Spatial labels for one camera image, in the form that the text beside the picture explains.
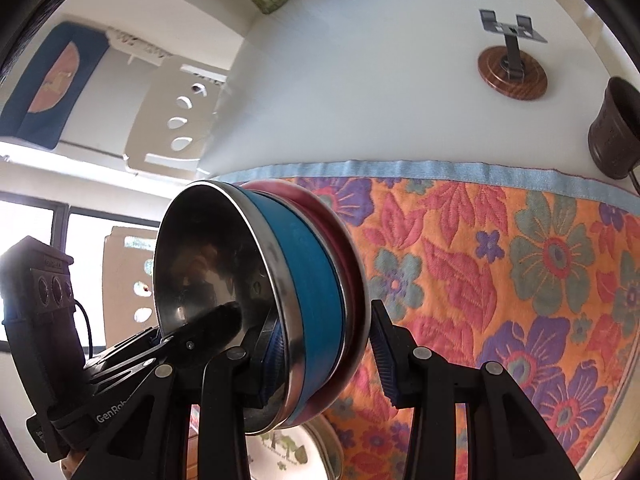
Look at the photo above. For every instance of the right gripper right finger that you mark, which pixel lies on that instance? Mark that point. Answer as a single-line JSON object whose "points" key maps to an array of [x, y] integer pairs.
{"points": [[507, 437]]}

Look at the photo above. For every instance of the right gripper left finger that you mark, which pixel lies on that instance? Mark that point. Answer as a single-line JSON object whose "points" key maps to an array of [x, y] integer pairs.
{"points": [[148, 439]]}

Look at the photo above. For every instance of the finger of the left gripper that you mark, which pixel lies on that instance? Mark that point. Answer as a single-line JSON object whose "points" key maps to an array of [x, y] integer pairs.
{"points": [[190, 345]]}

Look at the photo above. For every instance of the hexagonal forest plate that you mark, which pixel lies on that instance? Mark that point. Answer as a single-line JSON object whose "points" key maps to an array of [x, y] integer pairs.
{"points": [[306, 452]]}

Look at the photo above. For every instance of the blue steel bowl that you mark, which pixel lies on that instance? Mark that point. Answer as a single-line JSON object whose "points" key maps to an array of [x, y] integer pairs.
{"points": [[214, 247]]}

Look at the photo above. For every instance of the red steel bowl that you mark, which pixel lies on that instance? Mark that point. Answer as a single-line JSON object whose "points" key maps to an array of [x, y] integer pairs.
{"points": [[329, 285]]}

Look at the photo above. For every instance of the left hand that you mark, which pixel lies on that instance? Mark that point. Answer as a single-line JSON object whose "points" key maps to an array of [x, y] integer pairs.
{"points": [[70, 463]]}

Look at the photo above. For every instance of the white chair near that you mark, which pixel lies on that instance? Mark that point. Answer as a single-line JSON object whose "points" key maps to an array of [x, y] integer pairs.
{"points": [[128, 306]]}

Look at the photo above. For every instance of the white chair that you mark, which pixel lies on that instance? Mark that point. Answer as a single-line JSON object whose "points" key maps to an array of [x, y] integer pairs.
{"points": [[175, 118], [128, 306]]}

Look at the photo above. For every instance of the floral orange table mat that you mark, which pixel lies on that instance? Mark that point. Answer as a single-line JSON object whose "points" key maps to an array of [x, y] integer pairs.
{"points": [[530, 268]]}

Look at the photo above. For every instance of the white chair far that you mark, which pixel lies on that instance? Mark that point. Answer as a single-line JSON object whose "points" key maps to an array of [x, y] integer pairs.
{"points": [[175, 118]]}

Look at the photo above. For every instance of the dark brown mug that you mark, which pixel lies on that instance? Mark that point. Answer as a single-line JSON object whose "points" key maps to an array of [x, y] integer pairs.
{"points": [[613, 137]]}

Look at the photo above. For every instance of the phone stand wooden base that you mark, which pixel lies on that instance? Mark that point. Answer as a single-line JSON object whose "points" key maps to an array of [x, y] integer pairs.
{"points": [[508, 69]]}

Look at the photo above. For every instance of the black camera box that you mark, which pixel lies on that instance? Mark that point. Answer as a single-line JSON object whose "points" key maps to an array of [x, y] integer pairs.
{"points": [[39, 309]]}

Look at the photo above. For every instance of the blue wall hanging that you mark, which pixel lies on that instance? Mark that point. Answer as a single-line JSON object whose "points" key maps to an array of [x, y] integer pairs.
{"points": [[40, 104]]}

